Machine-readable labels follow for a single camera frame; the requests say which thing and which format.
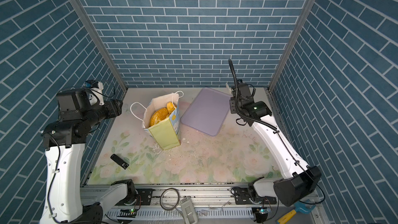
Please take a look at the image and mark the sesame oval bread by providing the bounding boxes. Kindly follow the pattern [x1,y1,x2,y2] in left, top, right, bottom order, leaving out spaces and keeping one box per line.
[150,107,170,127]

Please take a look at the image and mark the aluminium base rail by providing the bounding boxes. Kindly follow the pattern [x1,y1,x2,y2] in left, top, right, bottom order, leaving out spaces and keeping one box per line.
[80,184,328,224]

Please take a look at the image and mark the blue yellow toy wrench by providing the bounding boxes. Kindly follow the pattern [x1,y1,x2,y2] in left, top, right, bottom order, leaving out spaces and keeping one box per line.
[276,201,315,224]

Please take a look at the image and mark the grey cable loop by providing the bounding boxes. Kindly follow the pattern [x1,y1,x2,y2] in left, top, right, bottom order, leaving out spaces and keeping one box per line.
[160,188,181,211]

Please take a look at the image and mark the lilac plastic tray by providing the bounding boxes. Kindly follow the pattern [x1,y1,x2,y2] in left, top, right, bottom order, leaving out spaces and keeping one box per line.
[181,87,231,136]

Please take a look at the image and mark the striped croissant roll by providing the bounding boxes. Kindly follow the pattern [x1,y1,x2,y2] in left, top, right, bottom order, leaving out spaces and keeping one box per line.
[166,102,177,114]

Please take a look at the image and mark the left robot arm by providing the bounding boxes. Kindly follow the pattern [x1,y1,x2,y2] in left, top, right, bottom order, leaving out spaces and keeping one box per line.
[39,88,138,224]

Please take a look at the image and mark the paper bag with floral sides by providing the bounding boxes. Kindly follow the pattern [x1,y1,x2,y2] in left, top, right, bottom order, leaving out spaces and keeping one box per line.
[130,91,184,150]

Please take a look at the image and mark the grey handheld device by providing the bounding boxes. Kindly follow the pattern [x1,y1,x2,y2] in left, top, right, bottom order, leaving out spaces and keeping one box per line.
[180,197,199,224]

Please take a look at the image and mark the black clip on mat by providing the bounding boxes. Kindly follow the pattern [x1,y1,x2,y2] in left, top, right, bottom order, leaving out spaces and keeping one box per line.
[110,154,129,170]

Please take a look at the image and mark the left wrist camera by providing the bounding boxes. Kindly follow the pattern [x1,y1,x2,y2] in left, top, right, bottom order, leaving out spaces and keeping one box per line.
[84,80,104,106]

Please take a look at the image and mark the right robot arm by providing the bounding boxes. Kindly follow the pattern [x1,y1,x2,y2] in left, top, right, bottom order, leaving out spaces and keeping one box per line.
[230,79,322,206]

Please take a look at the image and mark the floral table mat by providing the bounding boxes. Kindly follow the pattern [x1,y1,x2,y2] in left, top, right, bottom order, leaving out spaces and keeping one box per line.
[88,88,282,185]

